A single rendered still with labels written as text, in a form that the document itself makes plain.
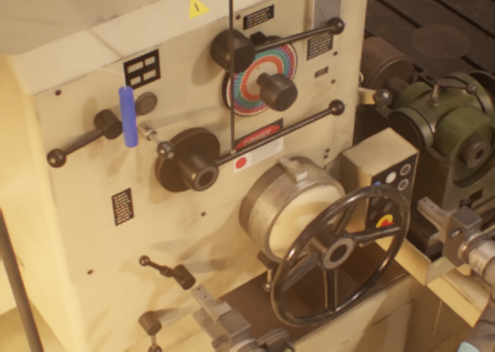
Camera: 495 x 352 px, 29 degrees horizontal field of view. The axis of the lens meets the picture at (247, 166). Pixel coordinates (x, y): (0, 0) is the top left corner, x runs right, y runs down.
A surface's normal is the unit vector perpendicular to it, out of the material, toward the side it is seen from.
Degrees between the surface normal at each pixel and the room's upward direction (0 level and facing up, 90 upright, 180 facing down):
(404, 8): 0
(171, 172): 90
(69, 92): 90
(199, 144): 90
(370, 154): 0
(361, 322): 90
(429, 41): 0
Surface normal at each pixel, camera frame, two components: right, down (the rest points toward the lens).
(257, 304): 0.00, -0.72
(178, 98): 0.59, 0.56
